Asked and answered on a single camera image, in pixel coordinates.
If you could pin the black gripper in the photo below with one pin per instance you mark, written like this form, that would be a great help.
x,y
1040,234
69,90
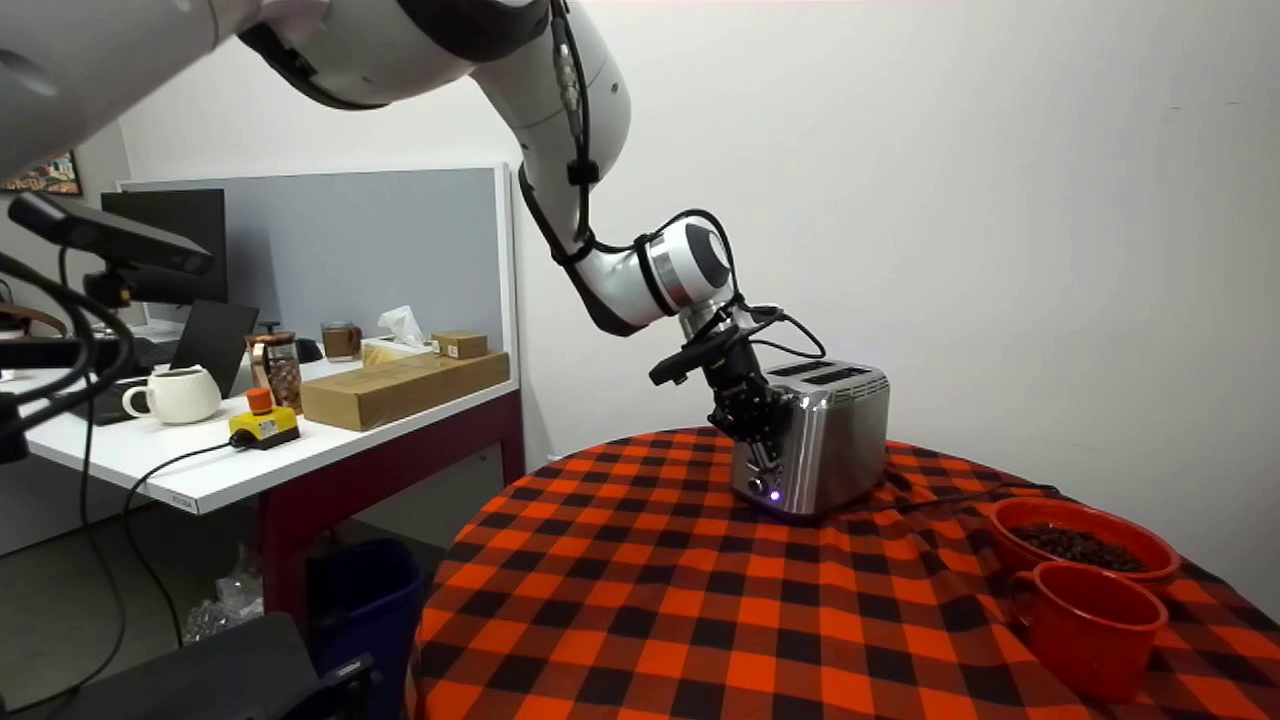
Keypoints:
x,y
738,380

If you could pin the silver two-slot toaster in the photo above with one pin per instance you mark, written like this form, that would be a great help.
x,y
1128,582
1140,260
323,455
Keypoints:
x,y
826,442

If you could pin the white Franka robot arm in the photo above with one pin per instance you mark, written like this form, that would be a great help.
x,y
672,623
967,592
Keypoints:
x,y
400,55

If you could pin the orange black checkered tablecloth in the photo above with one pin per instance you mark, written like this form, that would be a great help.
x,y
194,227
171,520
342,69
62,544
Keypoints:
x,y
746,615

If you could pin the small wooden block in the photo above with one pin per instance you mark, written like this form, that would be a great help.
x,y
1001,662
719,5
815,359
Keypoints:
x,y
463,345

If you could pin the red bowl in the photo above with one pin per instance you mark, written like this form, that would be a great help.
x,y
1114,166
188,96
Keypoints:
x,y
1083,541

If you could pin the cardboard box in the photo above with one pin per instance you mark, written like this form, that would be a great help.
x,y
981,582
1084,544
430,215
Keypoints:
x,y
400,387

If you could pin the tissue box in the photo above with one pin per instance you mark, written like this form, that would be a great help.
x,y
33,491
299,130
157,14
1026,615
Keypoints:
x,y
395,345

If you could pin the red cup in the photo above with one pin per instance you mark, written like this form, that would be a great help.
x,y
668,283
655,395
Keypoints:
x,y
1094,634

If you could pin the grey partition panel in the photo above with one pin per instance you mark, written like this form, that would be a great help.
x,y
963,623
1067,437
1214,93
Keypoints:
x,y
373,255

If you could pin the brown small box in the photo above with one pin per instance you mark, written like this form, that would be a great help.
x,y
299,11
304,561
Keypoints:
x,y
342,343

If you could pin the blue waste bin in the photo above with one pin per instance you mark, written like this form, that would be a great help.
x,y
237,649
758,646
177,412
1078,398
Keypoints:
x,y
362,601

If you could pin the dark glass jar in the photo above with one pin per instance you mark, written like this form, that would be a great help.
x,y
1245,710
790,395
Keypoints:
x,y
281,369

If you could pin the yellow emergency stop button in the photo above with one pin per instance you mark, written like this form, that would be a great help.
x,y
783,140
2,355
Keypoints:
x,y
267,421

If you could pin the black laptop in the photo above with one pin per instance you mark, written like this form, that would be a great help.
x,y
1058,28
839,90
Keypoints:
x,y
212,345

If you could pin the white desk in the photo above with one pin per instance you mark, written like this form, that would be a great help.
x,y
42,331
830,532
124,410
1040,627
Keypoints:
x,y
200,460

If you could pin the white mug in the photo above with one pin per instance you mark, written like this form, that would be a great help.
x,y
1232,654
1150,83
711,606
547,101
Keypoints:
x,y
177,395

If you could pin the black case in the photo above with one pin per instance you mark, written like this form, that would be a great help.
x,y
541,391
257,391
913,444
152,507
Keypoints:
x,y
200,672

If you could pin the black computer monitor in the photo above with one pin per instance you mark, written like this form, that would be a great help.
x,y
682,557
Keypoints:
x,y
164,242

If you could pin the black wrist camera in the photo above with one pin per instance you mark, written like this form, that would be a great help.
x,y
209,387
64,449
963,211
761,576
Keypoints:
x,y
693,359

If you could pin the black stereo camera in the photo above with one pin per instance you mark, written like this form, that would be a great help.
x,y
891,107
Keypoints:
x,y
112,237

